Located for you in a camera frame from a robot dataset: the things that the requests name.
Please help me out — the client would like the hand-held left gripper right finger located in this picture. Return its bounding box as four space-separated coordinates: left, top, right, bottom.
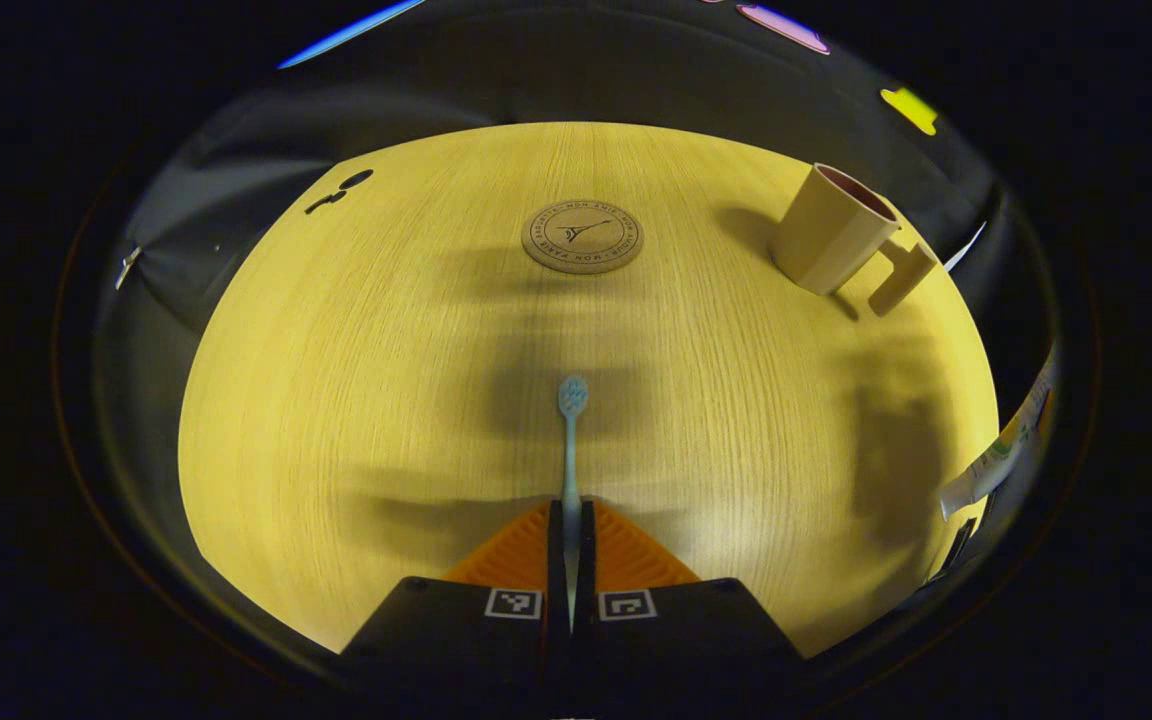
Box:
576 498 807 701

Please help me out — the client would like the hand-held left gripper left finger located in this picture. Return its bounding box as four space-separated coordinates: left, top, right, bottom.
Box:
336 498 569 701

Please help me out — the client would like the white toothpaste tube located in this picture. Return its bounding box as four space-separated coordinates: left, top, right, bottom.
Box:
939 345 1059 521

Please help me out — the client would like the light blue toothbrush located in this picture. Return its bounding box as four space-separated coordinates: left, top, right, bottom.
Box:
558 375 590 631

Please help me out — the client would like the round wooden coaster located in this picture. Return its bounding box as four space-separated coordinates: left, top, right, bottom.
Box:
521 199 645 275

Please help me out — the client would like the beige cup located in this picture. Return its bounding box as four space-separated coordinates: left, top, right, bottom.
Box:
768 163 939 319

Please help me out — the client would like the wooden desktop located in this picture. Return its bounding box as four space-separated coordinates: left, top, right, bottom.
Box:
178 121 1001 659

